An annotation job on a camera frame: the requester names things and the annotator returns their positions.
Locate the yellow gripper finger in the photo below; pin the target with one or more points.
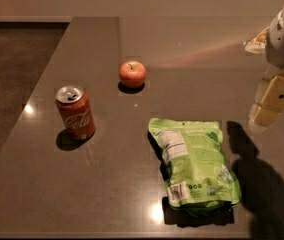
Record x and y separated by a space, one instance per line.
257 45
269 102

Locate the green rice chip bag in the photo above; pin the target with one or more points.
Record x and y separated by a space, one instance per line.
198 179

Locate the red Coca-Cola can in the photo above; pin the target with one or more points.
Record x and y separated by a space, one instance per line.
74 108

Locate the red apple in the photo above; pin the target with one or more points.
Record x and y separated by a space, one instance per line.
132 74

